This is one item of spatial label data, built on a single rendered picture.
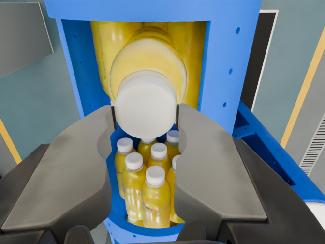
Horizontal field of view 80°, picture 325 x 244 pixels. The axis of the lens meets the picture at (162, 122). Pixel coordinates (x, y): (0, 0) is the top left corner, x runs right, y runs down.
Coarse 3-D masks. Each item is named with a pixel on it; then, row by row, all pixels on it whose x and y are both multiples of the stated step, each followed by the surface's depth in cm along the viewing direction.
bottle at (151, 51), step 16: (144, 32) 19; (160, 32) 21; (128, 48) 15; (144, 48) 14; (160, 48) 14; (176, 48) 19; (112, 64) 16; (128, 64) 14; (144, 64) 13; (160, 64) 13; (176, 64) 14; (112, 80) 15; (128, 80) 13; (176, 80) 14; (176, 96) 14
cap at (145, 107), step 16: (144, 80) 11; (160, 80) 12; (128, 96) 11; (144, 96) 11; (160, 96) 11; (128, 112) 12; (144, 112) 12; (160, 112) 12; (176, 112) 12; (128, 128) 12; (144, 128) 12; (160, 128) 12
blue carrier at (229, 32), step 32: (64, 0) 18; (96, 0) 17; (128, 0) 16; (160, 0) 16; (192, 0) 17; (224, 0) 18; (256, 0) 21; (64, 32) 29; (224, 32) 19; (96, 64) 39; (224, 64) 21; (96, 96) 41; (224, 96) 24; (224, 128) 27; (128, 224) 37
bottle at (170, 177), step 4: (172, 168) 44; (168, 172) 45; (172, 172) 44; (168, 176) 44; (172, 176) 43; (168, 180) 44; (172, 180) 43; (172, 184) 43; (172, 188) 44; (172, 192) 44; (172, 196) 45; (172, 200) 46; (172, 204) 46; (172, 208) 47; (172, 212) 48; (172, 216) 49; (176, 216) 48; (172, 220) 49; (176, 220) 49; (180, 220) 49
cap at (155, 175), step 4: (148, 168) 40; (152, 168) 40; (156, 168) 40; (160, 168) 40; (148, 172) 39; (152, 172) 39; (156, 172) 39; (160, 172) 39; (164, 172) 40; (148, 176) 39; (152, 176) 38; (156, 176) 39; (160, 176) 38; (164, 176) 40; (148, 180) 39; (152, 180) 38; (156, 180) 38; (160, 180) 39; (152, 184) 39; (156, 184) 39
